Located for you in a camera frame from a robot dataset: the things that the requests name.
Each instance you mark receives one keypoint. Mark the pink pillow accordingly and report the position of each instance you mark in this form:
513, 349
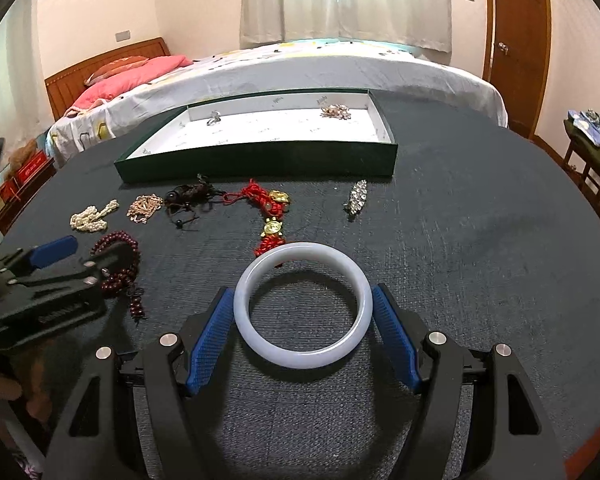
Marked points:
130, 82

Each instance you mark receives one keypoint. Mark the red boxes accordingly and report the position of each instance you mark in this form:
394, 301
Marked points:
27, 172

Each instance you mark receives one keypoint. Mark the metal door knob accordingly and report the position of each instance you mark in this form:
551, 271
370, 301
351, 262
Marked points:
503, 48

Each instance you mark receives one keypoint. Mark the green shallow box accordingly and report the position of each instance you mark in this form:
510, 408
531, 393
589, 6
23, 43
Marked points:
260, 157

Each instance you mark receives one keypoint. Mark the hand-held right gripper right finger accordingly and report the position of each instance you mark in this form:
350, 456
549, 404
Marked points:
395, 340

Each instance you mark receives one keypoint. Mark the wooden door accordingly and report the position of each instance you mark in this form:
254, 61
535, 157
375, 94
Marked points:
520, 20

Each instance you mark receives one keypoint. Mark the wall socket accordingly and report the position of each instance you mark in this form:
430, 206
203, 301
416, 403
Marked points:
123, 36

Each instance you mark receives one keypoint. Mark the person's left hand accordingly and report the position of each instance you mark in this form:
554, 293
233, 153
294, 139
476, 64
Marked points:
0, 387

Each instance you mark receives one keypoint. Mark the pearl flower brooch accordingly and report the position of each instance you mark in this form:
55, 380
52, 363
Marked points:
336, 111

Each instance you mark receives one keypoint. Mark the rhinestone hair clip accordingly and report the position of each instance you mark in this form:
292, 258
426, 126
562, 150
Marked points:
356, 199

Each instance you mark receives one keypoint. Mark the red knot charm with gold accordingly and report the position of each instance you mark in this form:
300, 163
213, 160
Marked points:
260, 195

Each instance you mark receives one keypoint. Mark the brown patterned pillow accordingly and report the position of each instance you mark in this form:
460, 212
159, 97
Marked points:
115, 66

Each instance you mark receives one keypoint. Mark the wooden chair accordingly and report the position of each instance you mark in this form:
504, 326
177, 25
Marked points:
587, 180

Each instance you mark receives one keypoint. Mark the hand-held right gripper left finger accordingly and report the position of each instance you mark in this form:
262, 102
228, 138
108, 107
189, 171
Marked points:
210, 340

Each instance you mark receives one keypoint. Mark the brown plush toy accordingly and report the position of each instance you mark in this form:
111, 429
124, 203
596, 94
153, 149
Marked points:
22, 152

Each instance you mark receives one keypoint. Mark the white curtain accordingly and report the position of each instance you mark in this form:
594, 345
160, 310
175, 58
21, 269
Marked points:
345, 0

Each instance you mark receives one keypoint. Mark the white jade bangle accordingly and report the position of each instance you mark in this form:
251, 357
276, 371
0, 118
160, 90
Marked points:
300, 358

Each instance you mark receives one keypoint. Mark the bed with pale sheet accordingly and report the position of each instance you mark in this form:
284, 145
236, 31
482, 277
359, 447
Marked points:
330, 67

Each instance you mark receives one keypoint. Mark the wooden headboard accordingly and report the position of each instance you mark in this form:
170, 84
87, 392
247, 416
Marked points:
65, 85

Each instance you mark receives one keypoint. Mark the pile of clothes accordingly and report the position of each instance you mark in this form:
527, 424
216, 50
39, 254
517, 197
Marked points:
595, 155

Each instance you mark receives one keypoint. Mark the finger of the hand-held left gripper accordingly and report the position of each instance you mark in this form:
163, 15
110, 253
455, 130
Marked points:
97, 269
55, 251

